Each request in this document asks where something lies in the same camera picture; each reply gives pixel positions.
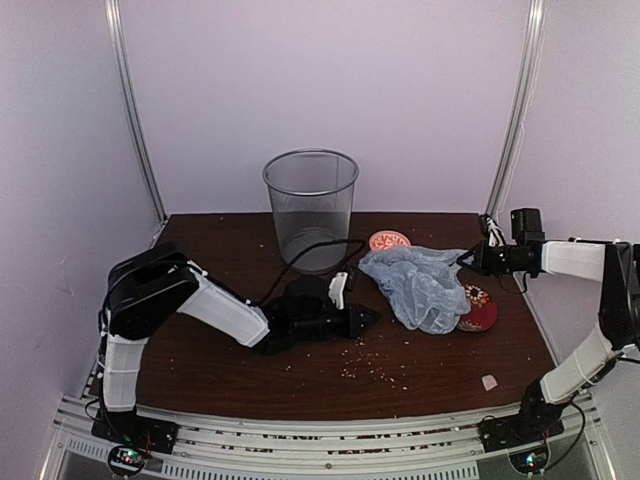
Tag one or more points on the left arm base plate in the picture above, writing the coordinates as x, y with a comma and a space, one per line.
145, 433

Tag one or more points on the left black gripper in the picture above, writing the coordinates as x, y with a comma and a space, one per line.
354, 327

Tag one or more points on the small pink paper scrap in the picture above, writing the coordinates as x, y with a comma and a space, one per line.
489, 382

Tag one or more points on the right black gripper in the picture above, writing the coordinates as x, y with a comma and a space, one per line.
483, 261

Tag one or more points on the light blue plastic trash bag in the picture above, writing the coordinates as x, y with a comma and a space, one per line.
421, 286

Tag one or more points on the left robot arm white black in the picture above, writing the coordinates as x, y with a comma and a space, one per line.
144, 291

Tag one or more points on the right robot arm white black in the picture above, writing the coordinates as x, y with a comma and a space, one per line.
612, 264

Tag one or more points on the aluminium frame post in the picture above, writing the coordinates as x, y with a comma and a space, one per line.
524, 92
117, 38

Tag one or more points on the left aluminium frame post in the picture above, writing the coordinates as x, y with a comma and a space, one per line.
117, 38

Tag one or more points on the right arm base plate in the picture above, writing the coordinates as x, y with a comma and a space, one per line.
510, 432

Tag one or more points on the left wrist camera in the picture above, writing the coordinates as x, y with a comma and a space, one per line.
340, 285

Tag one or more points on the right aluminium frame post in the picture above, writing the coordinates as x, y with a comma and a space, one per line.
524, 92

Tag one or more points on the grey mesh trash bin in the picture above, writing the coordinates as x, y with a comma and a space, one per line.
311, 194

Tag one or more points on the red floral overturned bowl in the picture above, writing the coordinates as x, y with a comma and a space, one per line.
483, 312

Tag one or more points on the orange white patterned bowl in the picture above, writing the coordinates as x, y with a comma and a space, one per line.
386, 239

